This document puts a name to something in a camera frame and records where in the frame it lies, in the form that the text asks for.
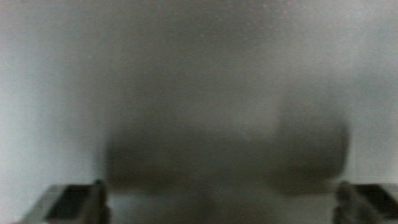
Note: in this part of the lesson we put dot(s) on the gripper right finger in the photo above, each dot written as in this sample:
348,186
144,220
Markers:
366,203

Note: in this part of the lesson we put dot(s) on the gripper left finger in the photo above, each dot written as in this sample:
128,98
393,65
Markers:
71,204

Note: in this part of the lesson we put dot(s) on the white cabinet body box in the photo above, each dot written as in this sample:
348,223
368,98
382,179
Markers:
211,101

